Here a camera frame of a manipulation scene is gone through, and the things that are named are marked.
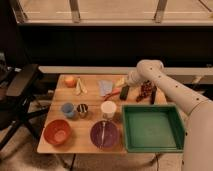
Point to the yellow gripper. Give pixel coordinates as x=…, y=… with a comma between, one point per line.
x=121, y=82

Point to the black eraser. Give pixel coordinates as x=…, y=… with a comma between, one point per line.
x=124, y=93

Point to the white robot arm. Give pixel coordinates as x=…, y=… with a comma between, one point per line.
x=198, y=143

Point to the white utensil in bowl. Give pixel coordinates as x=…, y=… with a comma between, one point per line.
x=103, y=131

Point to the purple bowl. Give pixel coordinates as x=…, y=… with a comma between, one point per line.
x=111, y=137

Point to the red bowl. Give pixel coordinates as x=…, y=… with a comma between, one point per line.
x=57, y=132

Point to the orange carrot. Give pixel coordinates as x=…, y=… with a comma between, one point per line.
x=115, y=91

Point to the blue cloth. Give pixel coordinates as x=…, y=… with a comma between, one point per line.
x=105, y=87

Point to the red grapes bunch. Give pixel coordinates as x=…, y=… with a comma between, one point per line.
x=146, y=90

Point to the white cup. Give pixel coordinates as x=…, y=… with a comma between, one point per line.
x=108, y=109

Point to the black marker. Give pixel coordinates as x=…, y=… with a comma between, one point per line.
x=153, y=95

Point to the peeled banana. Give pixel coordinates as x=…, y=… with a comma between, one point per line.
x=80, y=87

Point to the orange fruit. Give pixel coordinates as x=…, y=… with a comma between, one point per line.
x=70, y=81

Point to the green plastic tray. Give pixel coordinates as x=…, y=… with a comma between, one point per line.
x=153, y=129

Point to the blue cup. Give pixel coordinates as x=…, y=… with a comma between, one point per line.
x=68, y=110

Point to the black office chair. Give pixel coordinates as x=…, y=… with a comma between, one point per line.
x=17, y=91

